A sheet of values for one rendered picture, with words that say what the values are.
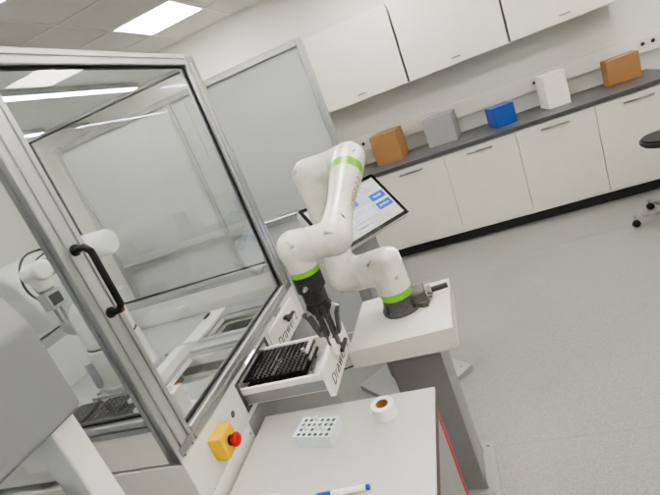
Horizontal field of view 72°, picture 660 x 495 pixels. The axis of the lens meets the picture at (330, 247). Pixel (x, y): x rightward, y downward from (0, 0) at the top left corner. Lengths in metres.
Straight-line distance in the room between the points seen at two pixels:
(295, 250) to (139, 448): 0.65
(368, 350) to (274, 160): 1.83
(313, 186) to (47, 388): 1.15
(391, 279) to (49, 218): 1.05
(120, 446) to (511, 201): 3.73
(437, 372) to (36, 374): 1.36
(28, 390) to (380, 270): 1.17
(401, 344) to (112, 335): 0.89
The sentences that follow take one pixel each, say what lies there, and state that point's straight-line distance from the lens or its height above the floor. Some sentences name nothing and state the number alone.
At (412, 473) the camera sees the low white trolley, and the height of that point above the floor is 0.76.
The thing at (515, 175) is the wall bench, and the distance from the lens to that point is 4.34.
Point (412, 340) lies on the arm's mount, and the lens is 1.56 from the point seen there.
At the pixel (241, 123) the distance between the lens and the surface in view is 3.16.
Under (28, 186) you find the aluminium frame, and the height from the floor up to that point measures 1.69.
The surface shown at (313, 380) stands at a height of 0.88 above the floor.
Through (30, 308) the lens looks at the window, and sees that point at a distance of 1.30.
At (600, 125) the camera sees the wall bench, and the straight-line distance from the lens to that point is 4.42.
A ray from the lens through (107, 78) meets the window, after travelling 1.54.
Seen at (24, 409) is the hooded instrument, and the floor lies 1.41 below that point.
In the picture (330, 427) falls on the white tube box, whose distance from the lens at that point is 1.40.
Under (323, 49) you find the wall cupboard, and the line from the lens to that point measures 4.63.
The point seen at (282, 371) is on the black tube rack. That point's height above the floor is 0.90.
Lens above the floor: 1.62
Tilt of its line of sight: 16 degrees down
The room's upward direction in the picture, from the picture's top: 22 degrees counter-clockwise
